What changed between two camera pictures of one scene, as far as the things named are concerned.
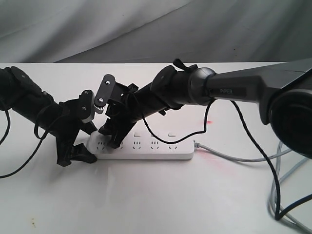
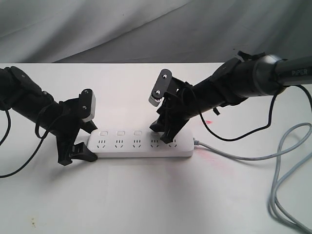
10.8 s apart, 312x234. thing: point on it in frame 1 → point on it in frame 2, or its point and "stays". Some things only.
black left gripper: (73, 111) stays
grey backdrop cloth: (155, 31) stays
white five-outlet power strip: (141, 146) stays
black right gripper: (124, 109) → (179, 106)
